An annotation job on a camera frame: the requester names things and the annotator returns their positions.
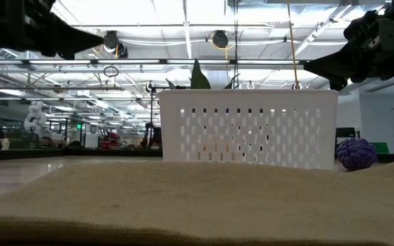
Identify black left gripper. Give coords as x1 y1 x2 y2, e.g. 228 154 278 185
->
10 0 105 60

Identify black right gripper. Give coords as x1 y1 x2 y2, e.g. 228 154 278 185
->
303 0 394 92

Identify purple toy grapes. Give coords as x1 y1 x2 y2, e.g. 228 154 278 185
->
336 137 378 172

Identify white perforated plastic basket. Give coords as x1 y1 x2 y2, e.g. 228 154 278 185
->
158 88 340 171

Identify tan toy potato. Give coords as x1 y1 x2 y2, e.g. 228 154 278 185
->
196 135 241 162

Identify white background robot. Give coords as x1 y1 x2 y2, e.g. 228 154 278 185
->
23 100 47 137

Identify green panel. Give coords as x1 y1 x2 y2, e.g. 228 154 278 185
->
369 141 390 154

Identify red background machine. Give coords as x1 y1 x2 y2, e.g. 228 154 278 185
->
99 131 122 150

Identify green plant in white pot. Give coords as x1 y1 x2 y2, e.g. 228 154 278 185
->
165 57 241 90

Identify folded olive cloth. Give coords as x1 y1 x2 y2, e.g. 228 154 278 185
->
0 156 394 246

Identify black ceiling cable reel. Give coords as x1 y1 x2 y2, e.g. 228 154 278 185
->
103 29 129 59
212 29 231 49

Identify yellow hanging cable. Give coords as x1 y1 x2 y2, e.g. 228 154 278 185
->
286 0 301 90

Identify black cable with coil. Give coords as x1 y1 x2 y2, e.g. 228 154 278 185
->
233 0 239 86

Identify black metal rig frame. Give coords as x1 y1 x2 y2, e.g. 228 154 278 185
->
0 148 394 163

